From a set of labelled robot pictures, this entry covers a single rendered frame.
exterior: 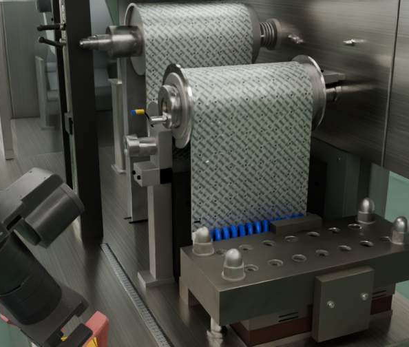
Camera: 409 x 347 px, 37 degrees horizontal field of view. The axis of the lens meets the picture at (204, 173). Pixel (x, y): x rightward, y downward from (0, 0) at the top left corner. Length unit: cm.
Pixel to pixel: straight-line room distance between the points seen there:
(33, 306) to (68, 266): 61
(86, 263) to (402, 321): 62
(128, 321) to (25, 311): 42
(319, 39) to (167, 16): 31
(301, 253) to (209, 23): 51
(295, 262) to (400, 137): 28
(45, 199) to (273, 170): 55
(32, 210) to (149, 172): 47
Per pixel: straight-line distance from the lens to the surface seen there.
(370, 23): 112
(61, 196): 65
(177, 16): 124
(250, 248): 103
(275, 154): 109
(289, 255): 101
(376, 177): 143
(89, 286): 120
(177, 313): 109
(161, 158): 108
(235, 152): 105
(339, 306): 100
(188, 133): 101
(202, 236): 99
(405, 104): 106
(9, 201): 64
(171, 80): 106
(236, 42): 128
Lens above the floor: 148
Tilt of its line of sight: 19 degrees down
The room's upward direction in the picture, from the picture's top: straight up
